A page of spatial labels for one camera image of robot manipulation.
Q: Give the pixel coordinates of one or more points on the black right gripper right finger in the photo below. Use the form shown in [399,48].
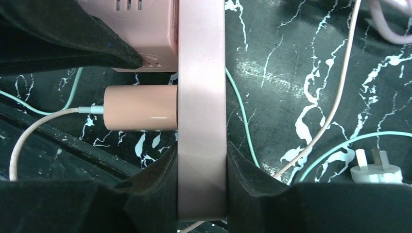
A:
[258,203]

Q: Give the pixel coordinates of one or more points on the white three pin plug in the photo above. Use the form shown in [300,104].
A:
[380,171]

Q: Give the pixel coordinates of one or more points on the pink usb charger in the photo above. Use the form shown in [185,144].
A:
[140,107]

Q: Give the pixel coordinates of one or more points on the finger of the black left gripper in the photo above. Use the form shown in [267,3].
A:
[47,35]

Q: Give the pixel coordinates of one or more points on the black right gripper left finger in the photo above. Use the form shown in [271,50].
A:
[143,203]

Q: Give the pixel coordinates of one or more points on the pink cube socket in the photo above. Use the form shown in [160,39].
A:
[150,27]

